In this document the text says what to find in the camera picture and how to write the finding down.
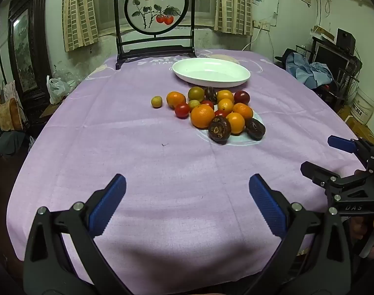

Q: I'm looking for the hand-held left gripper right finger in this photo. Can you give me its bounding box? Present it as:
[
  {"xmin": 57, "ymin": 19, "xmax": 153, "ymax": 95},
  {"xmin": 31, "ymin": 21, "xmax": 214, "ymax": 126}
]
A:
[{"xmin": 245, "ymin": 174, "xmax": 361, "ymax": 295}]

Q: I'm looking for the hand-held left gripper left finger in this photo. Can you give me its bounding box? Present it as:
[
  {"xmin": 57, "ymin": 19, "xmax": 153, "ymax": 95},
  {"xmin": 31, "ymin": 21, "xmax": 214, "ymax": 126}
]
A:
[{"xmin": 23, "ymin": 174, "xmax": 135, "ymax": 295}]

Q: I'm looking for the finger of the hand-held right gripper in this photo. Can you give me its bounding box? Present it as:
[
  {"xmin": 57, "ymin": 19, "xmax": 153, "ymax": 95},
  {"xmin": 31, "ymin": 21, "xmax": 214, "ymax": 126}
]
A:
[
  {"xmin": 327, "ymin": 135, "xmax": 374, "ymax": 173},
  {"xmin": 300, "ymin": 161, "xmax": 374, "ymax": 195}
]

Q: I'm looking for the dark red cherry tomato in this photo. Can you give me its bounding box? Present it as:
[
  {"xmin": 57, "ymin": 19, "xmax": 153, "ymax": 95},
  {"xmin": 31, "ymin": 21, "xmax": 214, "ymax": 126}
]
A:
[{"xmin": 234, "ymin": 90, "xmax": 250, "ymax": 105}]

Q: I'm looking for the large orange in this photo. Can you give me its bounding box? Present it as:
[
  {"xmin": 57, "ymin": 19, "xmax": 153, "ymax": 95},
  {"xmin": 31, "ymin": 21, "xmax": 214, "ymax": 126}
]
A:
[{"xmin": 191, "ymin": 104, "xmax": 216, "ymax": 129}]

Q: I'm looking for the green tangerine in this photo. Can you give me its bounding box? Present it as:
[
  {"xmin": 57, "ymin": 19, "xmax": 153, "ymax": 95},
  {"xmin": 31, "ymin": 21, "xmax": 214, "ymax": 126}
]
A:
[{"xmin": 187, "ymin": 86, "xmax": 205, "ymax": 103}]

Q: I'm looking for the white oval plate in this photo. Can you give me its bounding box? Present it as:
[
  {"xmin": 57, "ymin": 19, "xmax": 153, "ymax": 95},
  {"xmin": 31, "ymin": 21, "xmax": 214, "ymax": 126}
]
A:
[{"xmin": 172, "ymin": 58, "xmax": 251, "ymax": 88}]

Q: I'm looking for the person's right hand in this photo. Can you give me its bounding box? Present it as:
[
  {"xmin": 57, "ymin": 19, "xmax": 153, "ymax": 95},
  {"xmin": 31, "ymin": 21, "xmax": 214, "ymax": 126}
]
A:
[{"xmin": 350, "ymin": 217, "xmax": 374, "ymax": 242}]

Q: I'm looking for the cardboard box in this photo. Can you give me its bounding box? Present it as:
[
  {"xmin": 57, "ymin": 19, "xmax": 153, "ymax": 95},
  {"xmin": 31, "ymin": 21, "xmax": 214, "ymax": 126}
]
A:
[{"xmin": 343, "ymin": 114, "xmax": 374, "ymax": 139}]

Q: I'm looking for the white bucket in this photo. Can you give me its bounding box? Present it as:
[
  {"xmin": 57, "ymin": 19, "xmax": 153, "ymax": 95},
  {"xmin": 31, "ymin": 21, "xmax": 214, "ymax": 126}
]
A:
[{"xmin": 351, "ymin": 87, "xmax": 374, "ymax": 123}]

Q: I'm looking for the purple tablecloth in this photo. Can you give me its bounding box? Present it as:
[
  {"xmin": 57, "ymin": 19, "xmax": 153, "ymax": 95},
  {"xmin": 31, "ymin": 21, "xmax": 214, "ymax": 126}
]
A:
[{"xmin": 7, "ymin": 48, "xmax": 368, "ymax": 283}]

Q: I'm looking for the black metal rack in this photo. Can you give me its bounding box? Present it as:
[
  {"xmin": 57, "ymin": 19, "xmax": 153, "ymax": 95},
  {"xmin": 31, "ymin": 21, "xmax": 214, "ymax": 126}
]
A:
[{"xmin": 334, "ymin": 55, "xmax": 362, "ymax": 105}]

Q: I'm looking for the blue cloth pile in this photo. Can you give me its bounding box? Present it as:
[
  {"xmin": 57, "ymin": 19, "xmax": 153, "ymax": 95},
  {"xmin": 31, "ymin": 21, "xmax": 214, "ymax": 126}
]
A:
[{"xmin": 286, "ymin": 52, "xmax": 334, "ymax": 85}]

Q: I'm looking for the black monitor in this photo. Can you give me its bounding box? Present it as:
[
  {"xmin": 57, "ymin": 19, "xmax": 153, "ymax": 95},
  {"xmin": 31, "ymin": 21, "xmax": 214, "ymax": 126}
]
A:
[{"xmin": 314, "ymin": 43, "xmax": 350, "ymax": 71}]

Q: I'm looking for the black speaker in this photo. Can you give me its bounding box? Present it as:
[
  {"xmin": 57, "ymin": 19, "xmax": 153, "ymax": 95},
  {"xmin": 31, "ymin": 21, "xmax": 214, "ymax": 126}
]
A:
[{"xmin": 337, "ymin": 28, "xmax": 357, "ymax": 54}]

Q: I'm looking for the dark cloth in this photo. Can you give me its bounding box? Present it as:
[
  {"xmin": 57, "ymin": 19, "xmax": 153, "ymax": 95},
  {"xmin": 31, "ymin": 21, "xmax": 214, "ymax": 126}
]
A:
[{"xmin": 0, "ymin": 131, "xmax": 31, "ymax": 156}]

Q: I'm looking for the white plastic bag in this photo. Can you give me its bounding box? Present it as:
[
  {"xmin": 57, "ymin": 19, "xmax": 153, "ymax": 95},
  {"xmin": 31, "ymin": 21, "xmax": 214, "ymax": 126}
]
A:
[{"xmin": 46, "ymin": 75, "xmax": 71, "ymax": 105}]

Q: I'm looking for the dark wood framed painting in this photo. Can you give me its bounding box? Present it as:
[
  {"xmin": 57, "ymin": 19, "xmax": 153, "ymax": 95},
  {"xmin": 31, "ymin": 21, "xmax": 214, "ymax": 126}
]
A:
[{"xmin": 7, "ymin": 0, "xmax": 52, "ymax": 108}]

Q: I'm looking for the beige checked curtain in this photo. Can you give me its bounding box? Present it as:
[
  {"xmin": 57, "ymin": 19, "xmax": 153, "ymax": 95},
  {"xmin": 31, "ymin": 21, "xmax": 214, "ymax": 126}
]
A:
[
  {"xmin": 214, "ymin": 0, "xmax": 254, "ymax": 36},
  {"xmin": 62, "ymin": 0, "xmax": 99, "ymax": 53}
]

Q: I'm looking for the frosted window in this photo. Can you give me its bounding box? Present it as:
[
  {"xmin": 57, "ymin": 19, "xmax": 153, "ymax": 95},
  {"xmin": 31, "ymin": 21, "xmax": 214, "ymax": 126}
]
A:
[{"xmin": 95, "ymin": 0, "xmax": 220, "ymax": 37}]

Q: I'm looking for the white cable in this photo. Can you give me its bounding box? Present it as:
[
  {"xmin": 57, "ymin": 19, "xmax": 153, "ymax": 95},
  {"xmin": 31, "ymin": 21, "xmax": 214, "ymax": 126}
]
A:
[{"xmin": 242, "ymin": 28, "xmax": 272, "ymax": 51}]

